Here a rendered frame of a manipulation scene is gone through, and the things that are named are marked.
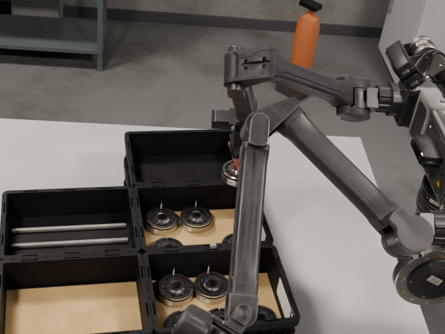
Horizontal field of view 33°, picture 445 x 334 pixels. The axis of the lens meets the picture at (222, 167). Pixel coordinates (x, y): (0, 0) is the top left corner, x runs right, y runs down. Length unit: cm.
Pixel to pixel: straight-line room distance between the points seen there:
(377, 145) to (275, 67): 277
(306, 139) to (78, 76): 329
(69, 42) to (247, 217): 342
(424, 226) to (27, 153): 176
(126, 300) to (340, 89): 85
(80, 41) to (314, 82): 313
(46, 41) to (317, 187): 246
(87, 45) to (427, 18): 208
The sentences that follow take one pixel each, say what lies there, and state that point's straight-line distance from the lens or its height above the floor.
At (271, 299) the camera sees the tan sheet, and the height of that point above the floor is 83.
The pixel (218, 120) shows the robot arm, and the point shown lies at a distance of 215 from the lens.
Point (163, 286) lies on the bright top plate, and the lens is 216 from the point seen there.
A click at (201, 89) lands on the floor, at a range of 466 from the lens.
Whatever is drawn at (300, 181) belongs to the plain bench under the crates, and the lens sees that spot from 287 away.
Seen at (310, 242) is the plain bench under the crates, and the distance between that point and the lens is 262.
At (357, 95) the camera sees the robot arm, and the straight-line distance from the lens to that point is 196.
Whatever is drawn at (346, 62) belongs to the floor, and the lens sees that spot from 524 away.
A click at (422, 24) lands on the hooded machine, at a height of 57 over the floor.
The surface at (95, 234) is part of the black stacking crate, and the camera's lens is 236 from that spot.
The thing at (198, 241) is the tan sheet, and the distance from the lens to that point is 235.
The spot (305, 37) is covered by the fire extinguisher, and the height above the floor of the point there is 42.
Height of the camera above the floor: 244
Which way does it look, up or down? 37 degrees down
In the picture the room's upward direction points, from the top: 8 degrees clockwise
